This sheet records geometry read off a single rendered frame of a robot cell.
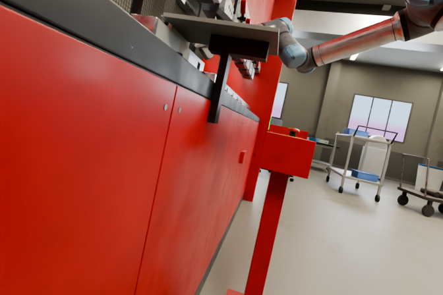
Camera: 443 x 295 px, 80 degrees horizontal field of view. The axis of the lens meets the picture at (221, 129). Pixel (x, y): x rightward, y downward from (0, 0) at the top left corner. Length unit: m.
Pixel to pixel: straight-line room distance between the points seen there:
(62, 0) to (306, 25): 4.87
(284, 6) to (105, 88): 2.87
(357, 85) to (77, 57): 9.75
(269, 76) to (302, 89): 6.89
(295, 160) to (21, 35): 0.78
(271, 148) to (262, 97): 1.98
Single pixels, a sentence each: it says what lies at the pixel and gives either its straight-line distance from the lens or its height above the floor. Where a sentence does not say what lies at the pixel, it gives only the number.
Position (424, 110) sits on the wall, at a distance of 10.27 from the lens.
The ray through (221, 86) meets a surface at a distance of 0.65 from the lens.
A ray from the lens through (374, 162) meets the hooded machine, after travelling 8.79.
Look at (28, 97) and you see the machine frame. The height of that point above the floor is 0.78.
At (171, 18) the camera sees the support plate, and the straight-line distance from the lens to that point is 0.67.
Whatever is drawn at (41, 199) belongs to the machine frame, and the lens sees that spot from 0.26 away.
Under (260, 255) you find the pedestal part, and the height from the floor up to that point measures 0.35.
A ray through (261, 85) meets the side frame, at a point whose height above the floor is 1.21.
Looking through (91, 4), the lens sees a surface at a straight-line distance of 0.26.
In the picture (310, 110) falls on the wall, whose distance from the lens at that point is 9.63.
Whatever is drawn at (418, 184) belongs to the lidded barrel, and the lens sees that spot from 8.63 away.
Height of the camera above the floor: 0.79
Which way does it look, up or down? 2 degrees down
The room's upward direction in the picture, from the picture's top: 12 degrees clockwise
